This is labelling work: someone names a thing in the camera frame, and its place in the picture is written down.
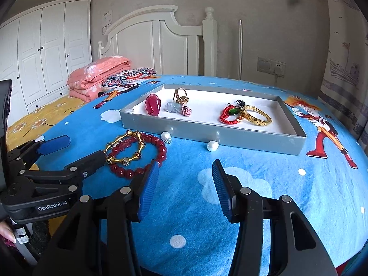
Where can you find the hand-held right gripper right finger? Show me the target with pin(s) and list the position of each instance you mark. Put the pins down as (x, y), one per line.
(221, 189)

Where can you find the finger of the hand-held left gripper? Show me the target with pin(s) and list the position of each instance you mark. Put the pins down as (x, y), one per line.
(54, 145)
(86, 162)

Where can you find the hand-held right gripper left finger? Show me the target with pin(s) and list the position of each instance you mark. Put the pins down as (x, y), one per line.
(148, 192)

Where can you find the white pearl earring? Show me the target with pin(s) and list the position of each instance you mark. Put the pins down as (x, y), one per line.
(212, 145)
(165, 135)

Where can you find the grey cardboard tray box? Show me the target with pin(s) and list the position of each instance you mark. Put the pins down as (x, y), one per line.
(201, 129)

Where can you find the gold bangle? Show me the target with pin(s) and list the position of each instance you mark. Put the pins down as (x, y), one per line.
(258, 120)

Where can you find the green pendant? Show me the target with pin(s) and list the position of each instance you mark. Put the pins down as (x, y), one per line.
(237, 111)

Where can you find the red rose pendant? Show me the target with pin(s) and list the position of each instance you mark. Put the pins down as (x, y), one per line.
(151, 105)

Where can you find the grey and pink pendant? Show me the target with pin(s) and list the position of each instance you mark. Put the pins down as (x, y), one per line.
(175, 108)

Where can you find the person's left hand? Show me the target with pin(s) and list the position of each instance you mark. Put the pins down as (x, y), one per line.
(7, 233)

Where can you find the yellow floral bedsheet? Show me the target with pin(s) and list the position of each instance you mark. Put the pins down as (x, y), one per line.
(28, 123)

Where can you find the blue cartoon printed cloth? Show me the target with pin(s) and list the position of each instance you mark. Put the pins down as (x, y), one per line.
(187, 221)

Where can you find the pink folded quilt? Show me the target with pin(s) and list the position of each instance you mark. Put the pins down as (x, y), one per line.
(95, 74)

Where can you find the patterned pillow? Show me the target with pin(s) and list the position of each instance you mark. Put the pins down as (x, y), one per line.
(126, 79)

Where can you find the white wardrobe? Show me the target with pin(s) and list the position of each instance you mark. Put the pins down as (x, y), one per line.
(43, 51)

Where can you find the white bed headboard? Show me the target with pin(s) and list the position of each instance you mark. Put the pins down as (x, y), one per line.
(149, 40)

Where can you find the metal pole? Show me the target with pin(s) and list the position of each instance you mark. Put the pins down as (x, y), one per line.
(240, 49)

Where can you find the ship print curtain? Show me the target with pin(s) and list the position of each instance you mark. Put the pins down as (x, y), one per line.
(345, 63)

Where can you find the wall socket panel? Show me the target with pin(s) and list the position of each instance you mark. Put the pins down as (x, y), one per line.
(271, 66)

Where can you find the wall paper notice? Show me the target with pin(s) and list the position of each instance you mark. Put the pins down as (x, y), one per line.
(107, 20)

